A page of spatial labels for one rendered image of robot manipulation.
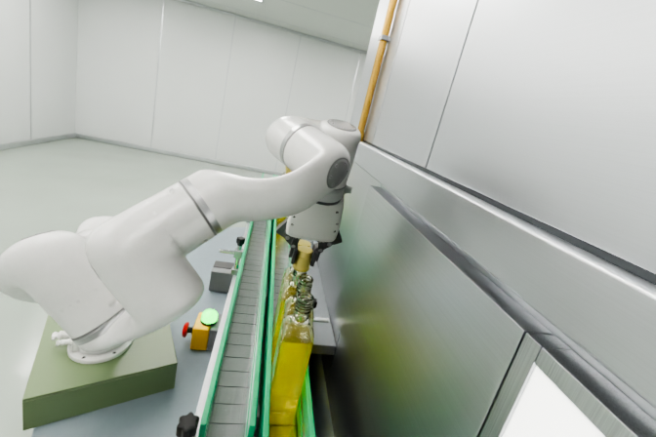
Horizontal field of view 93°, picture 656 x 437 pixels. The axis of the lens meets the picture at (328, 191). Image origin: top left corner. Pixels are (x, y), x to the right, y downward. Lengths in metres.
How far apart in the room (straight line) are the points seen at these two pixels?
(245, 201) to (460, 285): 0.27
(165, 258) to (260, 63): 6.02
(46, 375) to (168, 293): 0.54
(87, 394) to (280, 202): 0.64
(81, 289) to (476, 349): 0.45
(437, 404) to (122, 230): 0.40
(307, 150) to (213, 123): 6.04
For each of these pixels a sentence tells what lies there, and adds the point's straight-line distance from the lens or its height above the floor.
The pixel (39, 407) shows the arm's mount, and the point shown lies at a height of 0.80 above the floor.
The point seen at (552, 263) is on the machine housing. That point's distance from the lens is 0.31.
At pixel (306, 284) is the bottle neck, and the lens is 0.61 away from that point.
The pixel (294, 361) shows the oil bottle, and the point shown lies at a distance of 0.62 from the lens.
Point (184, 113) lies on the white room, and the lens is 6.55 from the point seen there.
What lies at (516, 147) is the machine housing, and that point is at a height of 1.46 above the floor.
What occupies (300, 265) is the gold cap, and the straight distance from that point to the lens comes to 0.66.
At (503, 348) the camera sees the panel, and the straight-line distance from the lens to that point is 0.34.
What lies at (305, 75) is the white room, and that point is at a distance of 6.34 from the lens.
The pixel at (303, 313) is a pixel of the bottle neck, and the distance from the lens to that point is 0.58.
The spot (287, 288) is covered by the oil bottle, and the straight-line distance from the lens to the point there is 0.68.
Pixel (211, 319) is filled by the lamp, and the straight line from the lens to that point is 0.97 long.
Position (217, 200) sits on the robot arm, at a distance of 0.40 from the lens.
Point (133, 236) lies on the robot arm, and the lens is 0.40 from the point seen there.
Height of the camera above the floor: 1.45
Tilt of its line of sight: 14 degrees down
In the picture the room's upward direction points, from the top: 13 degrees clockwise
